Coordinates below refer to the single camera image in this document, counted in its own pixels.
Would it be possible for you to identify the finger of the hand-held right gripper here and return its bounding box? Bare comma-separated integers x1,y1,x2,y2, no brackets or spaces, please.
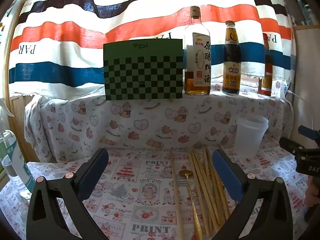
279,137,304,157
298,125,320,141

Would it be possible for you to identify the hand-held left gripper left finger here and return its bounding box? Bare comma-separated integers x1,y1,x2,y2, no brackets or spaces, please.
26,148,109,240

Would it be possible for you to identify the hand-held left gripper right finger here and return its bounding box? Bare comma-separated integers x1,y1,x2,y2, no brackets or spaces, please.
212,149,294,240

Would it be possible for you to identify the bundle of wooden chopsticks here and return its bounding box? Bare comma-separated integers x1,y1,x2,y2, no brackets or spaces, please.
187,146,232,238

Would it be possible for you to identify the golden spoon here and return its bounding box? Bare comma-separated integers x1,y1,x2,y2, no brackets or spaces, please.
178,169,203,240

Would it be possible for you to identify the translucent plastic cup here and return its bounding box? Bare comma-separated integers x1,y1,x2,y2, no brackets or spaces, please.
234,115,269,158

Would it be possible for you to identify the person's right hand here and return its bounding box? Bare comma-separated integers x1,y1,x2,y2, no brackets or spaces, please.
304,176,320,222

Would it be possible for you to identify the patchwork print tablecloth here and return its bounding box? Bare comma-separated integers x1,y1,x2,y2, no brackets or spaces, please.
0,147,312,240

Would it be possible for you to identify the white power adapter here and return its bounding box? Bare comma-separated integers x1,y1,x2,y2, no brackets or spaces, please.
279,79,300,98

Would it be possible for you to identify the beige board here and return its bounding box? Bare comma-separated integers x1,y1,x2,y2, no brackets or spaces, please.
292,24,320,142

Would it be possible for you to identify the red capped sauce bottle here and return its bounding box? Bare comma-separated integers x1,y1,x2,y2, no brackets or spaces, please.
257,32,273,96

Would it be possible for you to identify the bear and heart print cloth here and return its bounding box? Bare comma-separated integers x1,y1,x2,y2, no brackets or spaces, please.
25,77,295,164

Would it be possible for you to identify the clear spray bottle teal label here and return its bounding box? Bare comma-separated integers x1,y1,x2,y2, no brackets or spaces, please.
0,97,36,200

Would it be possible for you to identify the dark soy sauce bottle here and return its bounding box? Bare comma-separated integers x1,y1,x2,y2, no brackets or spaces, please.
222,20,242,95

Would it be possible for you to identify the green checkerboard card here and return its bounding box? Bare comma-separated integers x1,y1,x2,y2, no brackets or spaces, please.
103,39,184,101

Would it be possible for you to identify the striped curtain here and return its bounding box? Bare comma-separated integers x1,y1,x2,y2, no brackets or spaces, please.
7,0,295,98

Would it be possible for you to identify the clear cooking wine bottle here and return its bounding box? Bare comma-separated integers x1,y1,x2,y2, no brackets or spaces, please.
184,6,211,96

